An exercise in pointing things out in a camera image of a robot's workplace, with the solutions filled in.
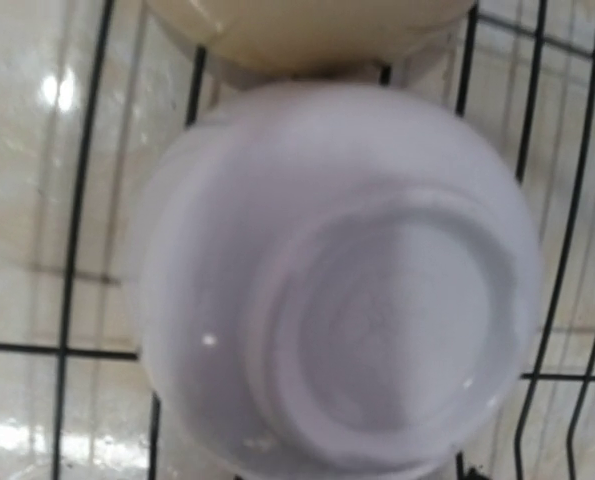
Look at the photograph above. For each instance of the beige ceramic bowl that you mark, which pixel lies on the beige ceramic bowl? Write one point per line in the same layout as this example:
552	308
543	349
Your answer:
288	37

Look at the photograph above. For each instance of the white ceramic bowl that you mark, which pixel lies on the white ceramic bowl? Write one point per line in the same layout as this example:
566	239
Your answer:
332	281

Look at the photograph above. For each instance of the black wire dish rack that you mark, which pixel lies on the black wire dish rack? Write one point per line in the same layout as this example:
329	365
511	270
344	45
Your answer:
91	94

